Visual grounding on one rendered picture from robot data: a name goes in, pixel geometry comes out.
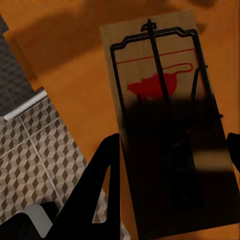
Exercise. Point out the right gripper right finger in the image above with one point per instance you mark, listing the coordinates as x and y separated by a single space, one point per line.
233 143

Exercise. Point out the door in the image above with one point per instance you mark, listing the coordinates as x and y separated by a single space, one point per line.
15 88

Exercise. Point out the shower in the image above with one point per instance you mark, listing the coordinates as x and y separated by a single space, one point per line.
25 105

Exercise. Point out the mousetrap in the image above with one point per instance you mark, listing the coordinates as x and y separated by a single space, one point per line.
179 169

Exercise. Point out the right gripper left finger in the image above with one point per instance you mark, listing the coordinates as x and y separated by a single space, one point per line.
75 219

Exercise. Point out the cabinet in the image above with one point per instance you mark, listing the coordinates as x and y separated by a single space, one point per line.
58 45

